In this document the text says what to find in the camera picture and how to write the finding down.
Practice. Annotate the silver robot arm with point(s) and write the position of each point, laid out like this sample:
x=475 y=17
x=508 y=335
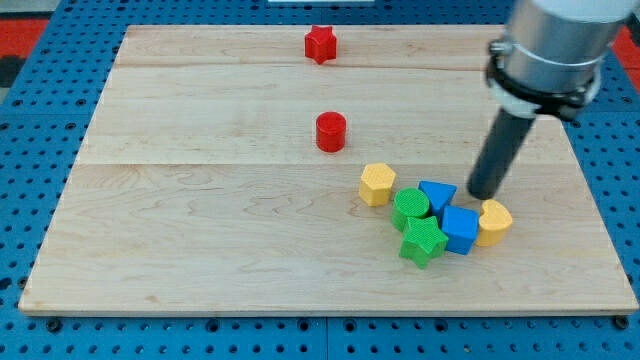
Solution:
x=548 y=58

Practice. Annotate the blue triangle block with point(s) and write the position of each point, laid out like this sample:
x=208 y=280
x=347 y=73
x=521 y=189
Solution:
x=439 y=194

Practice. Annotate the red cylinder block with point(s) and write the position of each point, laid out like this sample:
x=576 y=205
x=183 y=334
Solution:
x=331 y=131

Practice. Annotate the yellow hexagon block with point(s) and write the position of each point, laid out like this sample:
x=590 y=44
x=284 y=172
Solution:
x=376 y=182

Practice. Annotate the green cylinder block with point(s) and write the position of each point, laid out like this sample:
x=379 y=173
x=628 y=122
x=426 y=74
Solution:
x=409 y=203

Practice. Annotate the wooden board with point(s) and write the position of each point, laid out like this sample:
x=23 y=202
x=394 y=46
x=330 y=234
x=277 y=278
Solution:
x=199 y=190

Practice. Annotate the green star block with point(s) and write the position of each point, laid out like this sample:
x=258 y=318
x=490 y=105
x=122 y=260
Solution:
x=422 y=241

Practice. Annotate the red star block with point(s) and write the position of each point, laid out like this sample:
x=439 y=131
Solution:
x=320 y=44

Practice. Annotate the blue cube block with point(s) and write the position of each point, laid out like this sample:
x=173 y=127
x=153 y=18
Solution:
x=460 y=225

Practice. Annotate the yellow heart block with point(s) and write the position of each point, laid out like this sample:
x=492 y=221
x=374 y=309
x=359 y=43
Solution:
x=494 y=222

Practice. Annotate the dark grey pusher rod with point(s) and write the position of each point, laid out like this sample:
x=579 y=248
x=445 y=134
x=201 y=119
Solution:
x=505 y=138

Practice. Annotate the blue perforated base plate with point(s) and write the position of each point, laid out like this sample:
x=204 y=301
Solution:
x=43 y=120

